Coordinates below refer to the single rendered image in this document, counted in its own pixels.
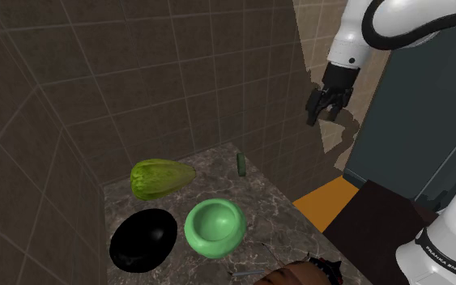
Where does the green lettuce head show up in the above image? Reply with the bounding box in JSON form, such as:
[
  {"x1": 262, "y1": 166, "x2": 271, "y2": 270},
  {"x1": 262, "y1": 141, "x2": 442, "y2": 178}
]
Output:
[{"x1": 129, "y1": 158, "x2": 198, "y2": 202}]

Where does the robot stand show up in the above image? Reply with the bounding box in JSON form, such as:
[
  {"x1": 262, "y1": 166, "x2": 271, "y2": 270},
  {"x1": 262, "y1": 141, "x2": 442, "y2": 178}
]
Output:
[{"x1": 322, "y1": 179, "x2": 440, "y2": 285}]

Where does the brown round thing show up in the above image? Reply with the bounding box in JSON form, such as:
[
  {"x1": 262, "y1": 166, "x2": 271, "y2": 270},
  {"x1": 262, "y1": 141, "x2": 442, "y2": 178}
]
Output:
[{"x1": 252, "y1": 259, "x2": 324, "y2": 285}]

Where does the dark grey tall cabinet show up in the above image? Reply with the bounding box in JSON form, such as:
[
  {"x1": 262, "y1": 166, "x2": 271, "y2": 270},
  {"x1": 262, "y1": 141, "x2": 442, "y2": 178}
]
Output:
[{"x1": 342, "y1": 24, "x2": 456, "y2": 212}]

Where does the thin dark stick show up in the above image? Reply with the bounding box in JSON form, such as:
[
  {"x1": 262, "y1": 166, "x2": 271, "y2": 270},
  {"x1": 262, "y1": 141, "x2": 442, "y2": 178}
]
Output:
[{"x1": 260, "y1": 242, "x2": 286, "y2": 267}]

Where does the small green cucumber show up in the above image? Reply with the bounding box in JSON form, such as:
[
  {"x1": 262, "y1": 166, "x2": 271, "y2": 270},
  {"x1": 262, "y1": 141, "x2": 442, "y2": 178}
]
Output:
[{"x1": 236, "y1": 152, "x2": 248, "y2": 178}]

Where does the black oval bowl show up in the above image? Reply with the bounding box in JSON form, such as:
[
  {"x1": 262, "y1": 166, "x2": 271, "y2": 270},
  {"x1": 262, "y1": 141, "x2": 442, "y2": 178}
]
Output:
[{"x1": 109, "y1": 207, "x2": 179, "y2": 274}]

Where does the green round pot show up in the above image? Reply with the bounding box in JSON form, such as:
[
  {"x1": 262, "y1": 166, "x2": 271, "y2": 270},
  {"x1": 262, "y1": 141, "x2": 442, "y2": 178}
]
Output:
[{"x1": 183, "y1": 198, "x2": 248, "y2": 260}]

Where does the grey slim tool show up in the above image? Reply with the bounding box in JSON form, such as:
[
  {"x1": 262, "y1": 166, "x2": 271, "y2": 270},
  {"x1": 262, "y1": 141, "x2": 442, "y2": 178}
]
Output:
[{"x1": 227, "y1": 269, "x2": 266, "y2": 278}]

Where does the black red spiky thing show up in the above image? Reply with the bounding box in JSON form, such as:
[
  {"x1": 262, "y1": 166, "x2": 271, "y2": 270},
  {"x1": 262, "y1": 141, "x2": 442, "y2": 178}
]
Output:
[{"x1": 307, "y1": 253, "x2": 344, "y2": 285}]

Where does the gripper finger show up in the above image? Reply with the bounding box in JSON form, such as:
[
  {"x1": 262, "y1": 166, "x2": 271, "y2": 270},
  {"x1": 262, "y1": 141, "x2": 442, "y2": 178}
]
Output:
[
  {"x1": 325, "y1": 93, "x2": 352, "y2": 122},
  {"x1": 305, "y1": 88, "x2": 331, "y2": 128}
]

